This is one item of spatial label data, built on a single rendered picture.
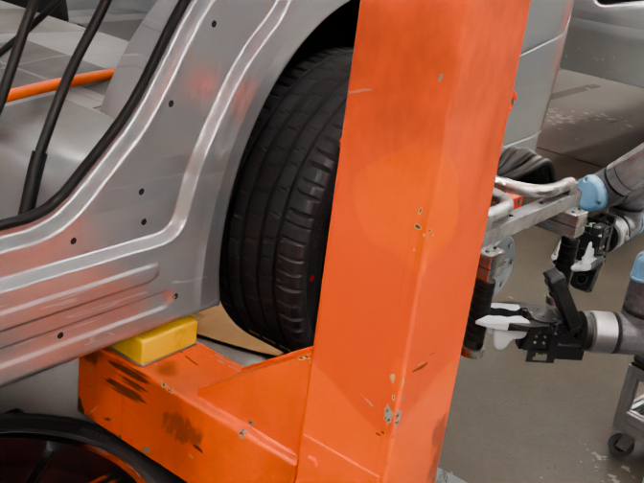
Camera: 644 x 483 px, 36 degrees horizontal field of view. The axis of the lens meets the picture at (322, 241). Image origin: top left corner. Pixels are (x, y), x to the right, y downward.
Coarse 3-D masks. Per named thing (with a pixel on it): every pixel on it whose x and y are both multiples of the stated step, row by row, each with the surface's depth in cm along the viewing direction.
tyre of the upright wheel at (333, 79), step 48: (336, 48) 200; (288, 96) 187; (336, 96) 183; (288, 144) 181; (336, 144) 177; (240, 192) 184; (288, 192) 178; (240, 240) 185; (288, 240) 178; (240, 288) 190; (288, 288) 181; (288, 336) 190
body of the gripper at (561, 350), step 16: (544, 320) 173; (560, 320) 175; (592, 320) 175; (528, 336) 175; (544, 336) 175; (560, 336) 176; (576, 336) 179; (592, 336) 175; (528, 352) 175; (544, 352) 175; (560, 352) 177; (576, 352) 178
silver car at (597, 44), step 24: (576, 0) 409; (600, 0) 405; (624, 0) 401; (576, 24) 412; (600, 24) 407; (624, 24) 404; (576, 48) 417; (600, 48) 412; (624, 48) 408; (600, 72) 418; (624, 72) 414
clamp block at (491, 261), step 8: (488, 248) 171; (496, 248) 171; (480, 256) 169; (488, 256) 168; (496, 256) 169; (480, 264) 169; (488, 264) 168; (496, 264) 170; (480, 272) 170; (488, 272) 169; (496, 272) 171; (488, 280) 169
